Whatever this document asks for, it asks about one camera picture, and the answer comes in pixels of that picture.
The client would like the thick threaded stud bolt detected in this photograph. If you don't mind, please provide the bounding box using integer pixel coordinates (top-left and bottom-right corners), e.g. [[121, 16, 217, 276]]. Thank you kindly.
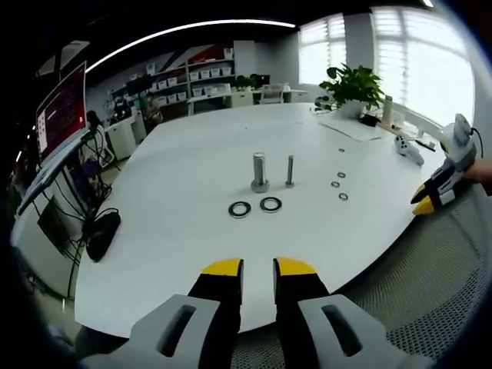
[[251, 152, 271, 193]]

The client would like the green potted plant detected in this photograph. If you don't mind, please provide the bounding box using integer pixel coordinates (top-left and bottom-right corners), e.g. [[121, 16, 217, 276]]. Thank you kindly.
[[318, 63, 387, 120]]

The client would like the black bag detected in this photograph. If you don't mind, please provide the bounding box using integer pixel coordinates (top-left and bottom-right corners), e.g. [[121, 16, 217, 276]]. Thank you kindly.
[[85, 211, 121, 264]]

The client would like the black cable bundle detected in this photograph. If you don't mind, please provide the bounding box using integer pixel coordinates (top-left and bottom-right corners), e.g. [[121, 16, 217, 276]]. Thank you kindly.
[[49, 111, 121, 270]]

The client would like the white bottle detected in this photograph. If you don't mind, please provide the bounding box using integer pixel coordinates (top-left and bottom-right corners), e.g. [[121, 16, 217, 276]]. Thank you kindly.
[[382, 95, 394, 127]]

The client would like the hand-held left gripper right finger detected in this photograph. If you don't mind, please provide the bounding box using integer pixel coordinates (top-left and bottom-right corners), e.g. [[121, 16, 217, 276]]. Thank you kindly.
[[273, 257, 439, 369]]

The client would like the white game controller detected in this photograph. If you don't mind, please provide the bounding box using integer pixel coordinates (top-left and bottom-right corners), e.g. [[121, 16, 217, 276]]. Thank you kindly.
[[393, 133, 425, 166]]

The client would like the white office chair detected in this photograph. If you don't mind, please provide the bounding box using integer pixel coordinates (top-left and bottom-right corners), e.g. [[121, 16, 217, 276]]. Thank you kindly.
[[259, 84, 284, 105]]

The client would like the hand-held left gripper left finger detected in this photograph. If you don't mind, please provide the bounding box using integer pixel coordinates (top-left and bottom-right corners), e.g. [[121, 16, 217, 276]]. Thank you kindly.
[[78, 258, 244, 369]]

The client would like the grey mesh chair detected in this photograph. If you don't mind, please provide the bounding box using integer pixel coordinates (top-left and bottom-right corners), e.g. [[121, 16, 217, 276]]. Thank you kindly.
[[230, 195, 486, 369]]

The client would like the computer monitor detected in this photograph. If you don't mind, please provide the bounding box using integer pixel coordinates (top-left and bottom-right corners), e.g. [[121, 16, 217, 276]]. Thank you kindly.
[[35, 60, 88, 165]]

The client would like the thin threaded stud bolt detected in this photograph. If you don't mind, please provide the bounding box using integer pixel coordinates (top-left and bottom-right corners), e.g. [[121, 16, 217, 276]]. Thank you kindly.
[[284, 155, 296, 189]]

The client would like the white storage shelf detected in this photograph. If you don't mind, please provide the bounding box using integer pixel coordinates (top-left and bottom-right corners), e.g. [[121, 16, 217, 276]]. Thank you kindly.
[[148, 48, 236, 115]]

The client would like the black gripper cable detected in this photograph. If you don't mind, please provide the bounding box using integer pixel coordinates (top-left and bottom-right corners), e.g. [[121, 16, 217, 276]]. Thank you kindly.
[[467, 125, 484, 158]]

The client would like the white sheet of paper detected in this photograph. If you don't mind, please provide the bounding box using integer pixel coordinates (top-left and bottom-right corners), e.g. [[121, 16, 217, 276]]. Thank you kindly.
[[319, 117, 384, 143]]

